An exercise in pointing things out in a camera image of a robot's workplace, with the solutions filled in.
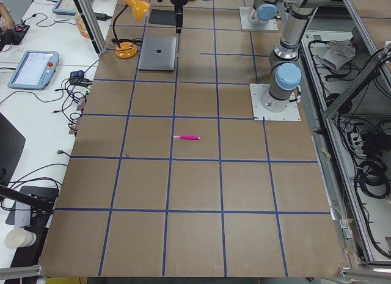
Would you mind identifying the black gripper pen side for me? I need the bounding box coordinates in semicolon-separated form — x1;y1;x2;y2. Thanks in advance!
170;0;188;34

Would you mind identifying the pink marker pen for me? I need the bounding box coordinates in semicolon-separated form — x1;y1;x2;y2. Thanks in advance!
173;135;200;140

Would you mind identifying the silver robot arm near mouse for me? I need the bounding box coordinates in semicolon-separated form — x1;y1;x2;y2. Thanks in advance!
247;0;277;26

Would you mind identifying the silver robot arm near pen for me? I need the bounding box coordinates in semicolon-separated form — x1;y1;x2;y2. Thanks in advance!
203;0;331;113

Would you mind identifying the black mousepad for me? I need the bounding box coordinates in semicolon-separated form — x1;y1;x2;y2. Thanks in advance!
148;9;176;26

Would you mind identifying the silver closed laptop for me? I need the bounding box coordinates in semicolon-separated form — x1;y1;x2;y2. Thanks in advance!
138;35;177;71

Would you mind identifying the orange desk lamp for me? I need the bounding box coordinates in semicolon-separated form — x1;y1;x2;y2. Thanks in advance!
112;0;151;59

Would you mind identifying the black power adapter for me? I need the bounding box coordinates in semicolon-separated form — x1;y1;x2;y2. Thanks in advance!
94;12;112;21

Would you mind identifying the blue teach pendant far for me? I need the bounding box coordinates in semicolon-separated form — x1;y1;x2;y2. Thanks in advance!
52;0;77;16

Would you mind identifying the blue teach pendant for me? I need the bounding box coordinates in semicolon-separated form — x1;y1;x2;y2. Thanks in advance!
52;0;77;16
7;50;59;90

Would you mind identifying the blue teach pendant near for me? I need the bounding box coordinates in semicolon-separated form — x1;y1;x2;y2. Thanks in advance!
7;50;59;90

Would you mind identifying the white paper cup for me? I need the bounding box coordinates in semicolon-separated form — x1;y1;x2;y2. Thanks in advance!
4;228;37;249

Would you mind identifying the aluminium frame post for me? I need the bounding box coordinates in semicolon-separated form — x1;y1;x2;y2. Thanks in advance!
73;0;107;55

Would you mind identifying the black camera stand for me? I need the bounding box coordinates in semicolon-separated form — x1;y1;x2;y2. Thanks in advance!
1;185;59;212

